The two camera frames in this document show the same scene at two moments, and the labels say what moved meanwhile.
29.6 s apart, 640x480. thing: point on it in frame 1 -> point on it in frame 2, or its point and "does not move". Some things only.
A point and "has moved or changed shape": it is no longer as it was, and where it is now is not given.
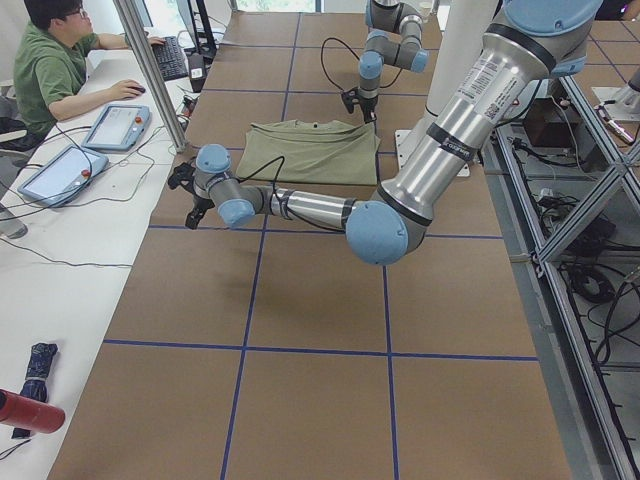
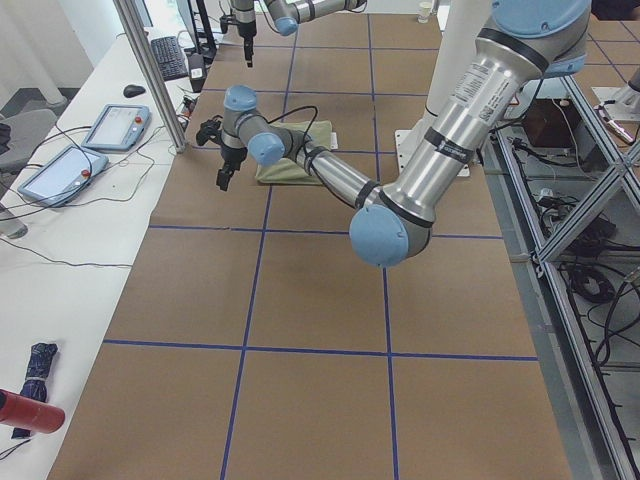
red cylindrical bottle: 20,410 does not move
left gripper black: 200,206 -> 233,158
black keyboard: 170,59 does not move
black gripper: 182,175 -> 210,130
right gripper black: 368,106 -> 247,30
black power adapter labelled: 196,65 does not move
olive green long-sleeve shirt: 321,152 has moved or changed shape
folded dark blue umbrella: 35,385 does not move
